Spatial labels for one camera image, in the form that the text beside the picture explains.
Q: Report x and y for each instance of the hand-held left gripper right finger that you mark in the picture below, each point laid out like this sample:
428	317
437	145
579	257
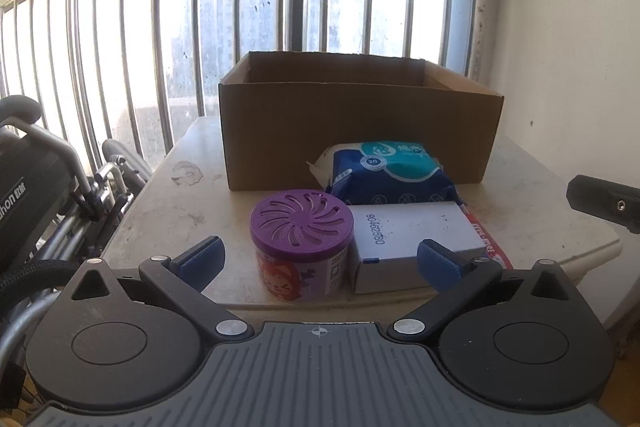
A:
440	264

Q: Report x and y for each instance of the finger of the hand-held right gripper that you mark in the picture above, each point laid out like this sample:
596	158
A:
600	202

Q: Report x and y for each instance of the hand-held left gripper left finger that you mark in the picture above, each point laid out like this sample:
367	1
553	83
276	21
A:
200	259

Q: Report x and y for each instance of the white carton box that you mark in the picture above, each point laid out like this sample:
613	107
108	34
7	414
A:
415	222

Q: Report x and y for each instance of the red toothpaste box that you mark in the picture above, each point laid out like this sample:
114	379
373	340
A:
492	247

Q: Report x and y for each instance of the blue wet wipes pack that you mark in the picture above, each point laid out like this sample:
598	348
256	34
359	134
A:
395	177

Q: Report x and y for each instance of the purple air freshener can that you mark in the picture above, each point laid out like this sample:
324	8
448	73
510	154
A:
300	217

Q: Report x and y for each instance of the brown cardboard box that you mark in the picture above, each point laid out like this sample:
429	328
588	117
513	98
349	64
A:
350	132

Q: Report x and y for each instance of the black wheelchair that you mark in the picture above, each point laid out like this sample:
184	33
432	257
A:
30	187

